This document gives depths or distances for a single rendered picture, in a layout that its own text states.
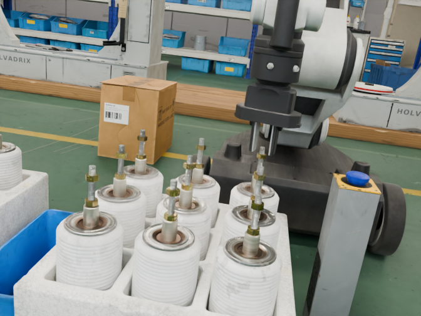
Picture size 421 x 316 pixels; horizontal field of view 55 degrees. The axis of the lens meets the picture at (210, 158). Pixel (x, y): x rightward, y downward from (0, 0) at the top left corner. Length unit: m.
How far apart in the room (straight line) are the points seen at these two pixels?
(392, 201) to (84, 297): 0.81
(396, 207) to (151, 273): 0.74
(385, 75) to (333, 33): 4.07
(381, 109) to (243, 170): 1.72
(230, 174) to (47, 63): 2.08
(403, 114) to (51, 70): 2.28
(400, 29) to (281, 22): 6.32
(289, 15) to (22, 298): 0.57
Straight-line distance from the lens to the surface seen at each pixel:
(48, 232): 0.99
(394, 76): 5.10
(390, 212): 1.13
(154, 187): 0.80
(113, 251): 0.61
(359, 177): 0.74
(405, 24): 6.99
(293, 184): 1.08
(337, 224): 0.75
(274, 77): 0.70
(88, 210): 0.60
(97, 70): 2.81
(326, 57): 0.98
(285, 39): 0.68
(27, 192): 0.94
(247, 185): 0.81
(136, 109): 1.60
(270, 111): 0.73
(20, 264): 0.92
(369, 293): 1.06
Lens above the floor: 0.54
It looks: 18 degrees down
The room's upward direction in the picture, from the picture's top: 7 degrees clockwise
